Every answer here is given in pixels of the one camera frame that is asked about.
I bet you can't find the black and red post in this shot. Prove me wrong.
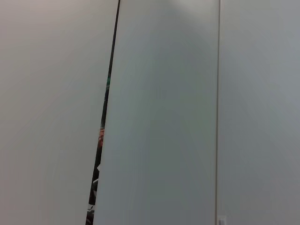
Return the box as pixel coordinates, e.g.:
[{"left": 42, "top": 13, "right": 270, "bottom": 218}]
[{"left": 85, "top": 0, "right": 121, "bottom": 225}]

